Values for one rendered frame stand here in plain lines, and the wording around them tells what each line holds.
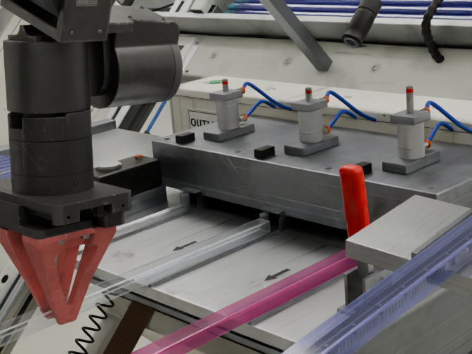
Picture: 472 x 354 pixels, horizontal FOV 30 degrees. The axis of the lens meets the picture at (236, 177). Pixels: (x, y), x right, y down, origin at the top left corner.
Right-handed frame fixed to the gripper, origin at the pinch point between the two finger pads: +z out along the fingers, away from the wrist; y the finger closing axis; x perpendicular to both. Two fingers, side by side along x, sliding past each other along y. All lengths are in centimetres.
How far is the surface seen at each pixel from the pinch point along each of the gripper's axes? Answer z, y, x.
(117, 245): -0.6, 8.5, -11.7
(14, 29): -15, 123, -72
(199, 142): -8.0, 11.3, -24.3
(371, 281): -3.1, -18.2, -13.2
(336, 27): -18, 13, -47
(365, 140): -8.8, -3.1, -32.3
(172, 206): -1.9, 11.7, -21.0
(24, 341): 111, 238, -136
